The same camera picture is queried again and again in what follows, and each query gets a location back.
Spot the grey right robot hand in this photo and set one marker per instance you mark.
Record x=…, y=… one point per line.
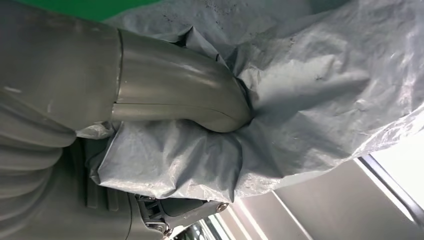
x=66, y=73

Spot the dark window frame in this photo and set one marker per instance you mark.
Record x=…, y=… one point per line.
x=394, y=188

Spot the green conveyor belt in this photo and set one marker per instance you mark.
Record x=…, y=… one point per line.
x=86, y=8

